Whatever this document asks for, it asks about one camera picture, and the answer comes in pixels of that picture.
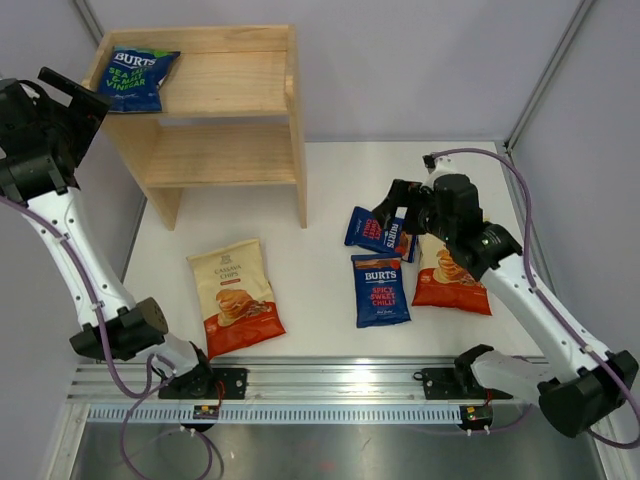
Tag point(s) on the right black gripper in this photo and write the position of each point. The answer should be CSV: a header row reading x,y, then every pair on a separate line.
x,y
404,194

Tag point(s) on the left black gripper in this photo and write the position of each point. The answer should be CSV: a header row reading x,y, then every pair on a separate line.
x,y
85,110

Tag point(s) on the blue sea salt vinegar bag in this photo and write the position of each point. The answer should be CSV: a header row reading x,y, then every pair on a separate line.
x,y
133,77

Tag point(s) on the spicy sweet chilli bag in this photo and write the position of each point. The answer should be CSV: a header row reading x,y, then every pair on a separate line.
x,y
380,296
364,231

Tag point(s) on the cassava chips bag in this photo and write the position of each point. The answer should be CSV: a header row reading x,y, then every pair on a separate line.
x,y
442,283
236,299

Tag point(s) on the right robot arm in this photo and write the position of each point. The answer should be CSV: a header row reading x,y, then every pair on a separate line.
x,y
584,381

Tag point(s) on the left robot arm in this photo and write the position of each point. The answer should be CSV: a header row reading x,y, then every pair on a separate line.
x,y
113,325

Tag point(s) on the wooden two-tier shelf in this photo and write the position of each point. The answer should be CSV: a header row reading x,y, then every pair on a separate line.
x,y
232,113

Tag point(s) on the left aluminium frame post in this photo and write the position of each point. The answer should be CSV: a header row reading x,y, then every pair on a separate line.
x,y
88,19

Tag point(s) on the aluminium frame post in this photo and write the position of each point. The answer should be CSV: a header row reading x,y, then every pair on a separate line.
x,y
88,19
551,69

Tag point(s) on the aluminium mounting rail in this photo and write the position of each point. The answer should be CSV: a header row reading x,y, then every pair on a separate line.
x,y
271,380

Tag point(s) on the right black base bracket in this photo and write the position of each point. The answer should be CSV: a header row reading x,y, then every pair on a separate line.
x,y
445,383

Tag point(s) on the black base bracket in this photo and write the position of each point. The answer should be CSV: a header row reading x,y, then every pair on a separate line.
x,y
222,382
445,383

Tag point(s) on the right aluminium frame post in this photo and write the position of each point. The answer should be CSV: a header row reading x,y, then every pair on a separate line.
x,y
551,69

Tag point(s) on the left black base bracket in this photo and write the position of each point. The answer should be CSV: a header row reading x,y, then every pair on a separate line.
x,y
222,382

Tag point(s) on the white slotted cable duct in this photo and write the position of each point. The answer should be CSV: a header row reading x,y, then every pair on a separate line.
x,y
429,414

